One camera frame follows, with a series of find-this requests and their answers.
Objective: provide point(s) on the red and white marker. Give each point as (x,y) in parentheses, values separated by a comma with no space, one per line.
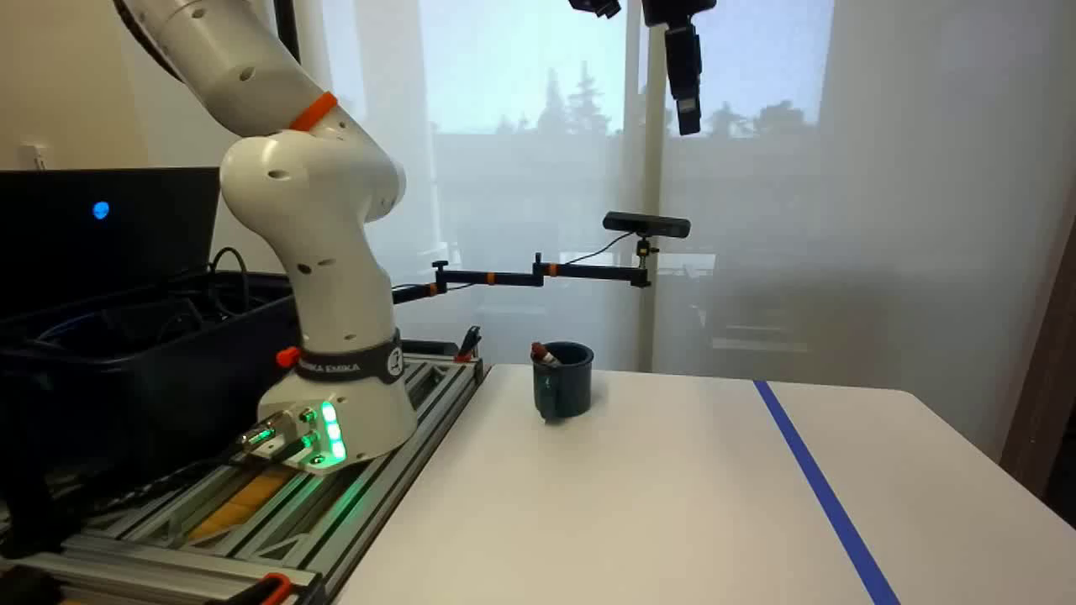
(540,350)

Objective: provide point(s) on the black monitor with blue light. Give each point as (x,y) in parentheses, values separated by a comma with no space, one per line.
(112,239)

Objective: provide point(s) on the black articulated camera mount arm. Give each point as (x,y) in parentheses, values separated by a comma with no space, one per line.
(506,277)

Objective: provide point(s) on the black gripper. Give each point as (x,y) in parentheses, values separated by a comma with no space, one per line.
(680,34)

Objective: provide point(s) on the orange and black clamp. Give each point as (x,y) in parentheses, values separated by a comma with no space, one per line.
(282,590)

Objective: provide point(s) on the blue tape line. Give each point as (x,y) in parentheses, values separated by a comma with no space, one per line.
(825,481)

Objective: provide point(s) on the black storage bin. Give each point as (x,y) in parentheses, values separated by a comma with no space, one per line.
(136,380)

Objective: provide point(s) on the white sheer curtain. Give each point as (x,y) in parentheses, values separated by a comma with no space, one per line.
(896,222)

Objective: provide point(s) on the aluminium rail base frame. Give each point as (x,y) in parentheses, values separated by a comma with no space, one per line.
(371,493)

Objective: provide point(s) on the dark blue speckled cup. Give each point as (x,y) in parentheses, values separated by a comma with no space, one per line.
(565,389)

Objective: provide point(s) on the yellow wooden strip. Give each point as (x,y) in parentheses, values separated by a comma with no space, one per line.
(241,505)

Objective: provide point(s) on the black clamp lever orange tip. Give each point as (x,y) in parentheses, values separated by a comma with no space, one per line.
(469,343)

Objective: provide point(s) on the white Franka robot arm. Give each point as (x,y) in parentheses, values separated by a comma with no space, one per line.
(324,222)

